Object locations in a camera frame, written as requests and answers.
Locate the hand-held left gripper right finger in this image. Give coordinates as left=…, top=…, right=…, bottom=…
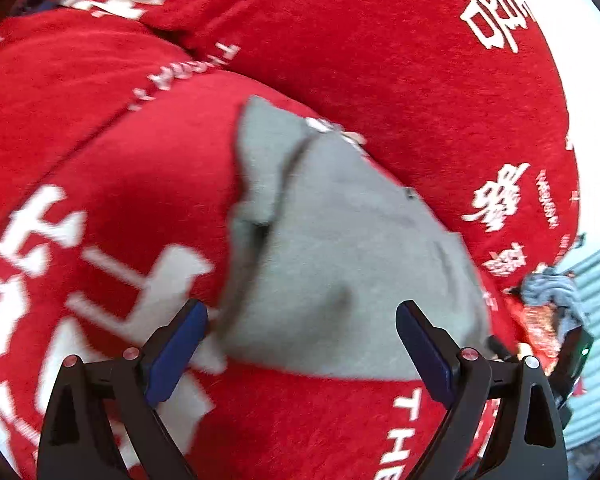
left=395, top=300, right=570, bottom=480

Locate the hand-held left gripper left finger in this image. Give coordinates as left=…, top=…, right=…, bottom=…
left=36, top=298, right=210, bottom=480

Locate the grey small garment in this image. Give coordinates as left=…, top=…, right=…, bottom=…
left=214, top=95, right=494, bottom=382

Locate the red patterned cloth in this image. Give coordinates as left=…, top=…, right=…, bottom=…
left=509, top=304, right=565, bottom=377

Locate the blue-grey crumpled cloth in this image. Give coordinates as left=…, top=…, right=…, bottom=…
left=519, top=264, right=590, bottom=332

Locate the red printed blanket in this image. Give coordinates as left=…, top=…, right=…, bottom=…
left=0, top=0, right=582, bottom=480

